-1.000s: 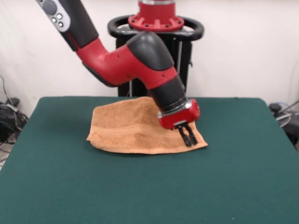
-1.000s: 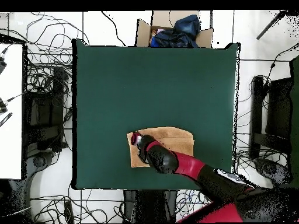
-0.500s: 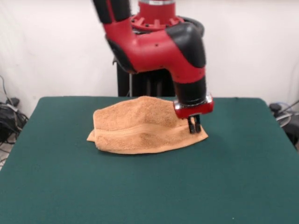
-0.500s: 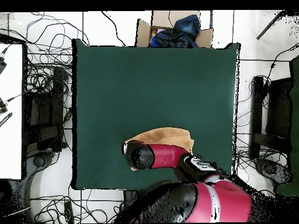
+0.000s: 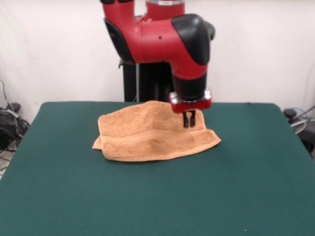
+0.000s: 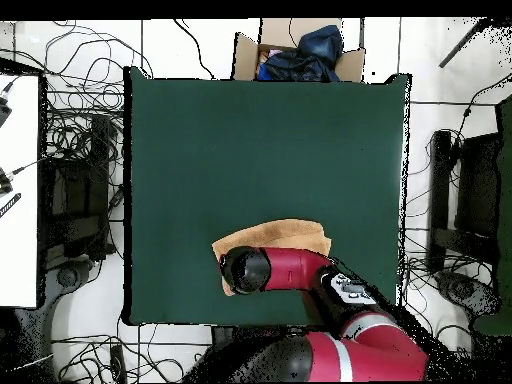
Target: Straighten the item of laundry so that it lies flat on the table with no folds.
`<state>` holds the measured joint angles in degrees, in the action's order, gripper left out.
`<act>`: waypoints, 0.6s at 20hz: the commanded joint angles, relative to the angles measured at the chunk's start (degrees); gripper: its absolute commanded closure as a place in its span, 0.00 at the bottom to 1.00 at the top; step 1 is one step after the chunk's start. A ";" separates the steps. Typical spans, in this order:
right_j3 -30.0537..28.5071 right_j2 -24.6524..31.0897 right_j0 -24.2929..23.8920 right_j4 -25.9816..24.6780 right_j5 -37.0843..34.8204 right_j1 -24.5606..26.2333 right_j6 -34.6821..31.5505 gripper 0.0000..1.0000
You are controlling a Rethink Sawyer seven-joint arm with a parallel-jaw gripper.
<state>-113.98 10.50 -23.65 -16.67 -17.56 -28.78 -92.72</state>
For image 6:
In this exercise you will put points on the dark green table cloth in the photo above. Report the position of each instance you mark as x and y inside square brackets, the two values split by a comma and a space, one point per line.
[320, 160]

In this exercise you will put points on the orange terry towel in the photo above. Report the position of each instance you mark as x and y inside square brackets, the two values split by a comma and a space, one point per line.
[280, 232]

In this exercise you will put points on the black metal frame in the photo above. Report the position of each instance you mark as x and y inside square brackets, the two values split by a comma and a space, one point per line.
[478, 188]

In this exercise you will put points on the dark blue clothing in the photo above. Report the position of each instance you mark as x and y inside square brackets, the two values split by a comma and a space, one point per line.
[316, 56]

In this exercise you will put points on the black power strip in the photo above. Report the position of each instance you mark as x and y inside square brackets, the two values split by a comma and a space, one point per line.
[118, 364]

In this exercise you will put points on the black equipment rack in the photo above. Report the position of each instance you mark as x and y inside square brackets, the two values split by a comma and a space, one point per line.
[76, 192]

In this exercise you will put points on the brown cardboard box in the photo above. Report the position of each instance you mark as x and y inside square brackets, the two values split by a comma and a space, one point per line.
[244, 60]

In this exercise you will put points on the green cloth on neighbouring table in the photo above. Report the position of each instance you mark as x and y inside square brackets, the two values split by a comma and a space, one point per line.
[504, 200]

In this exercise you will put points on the white side table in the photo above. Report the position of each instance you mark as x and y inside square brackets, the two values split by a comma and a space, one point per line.
[18, 240]

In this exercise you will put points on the dark metal rod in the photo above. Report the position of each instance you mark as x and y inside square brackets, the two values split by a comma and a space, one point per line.
[460, 44]

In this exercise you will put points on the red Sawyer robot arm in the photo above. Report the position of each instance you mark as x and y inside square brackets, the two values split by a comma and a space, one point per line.
[288, 272]

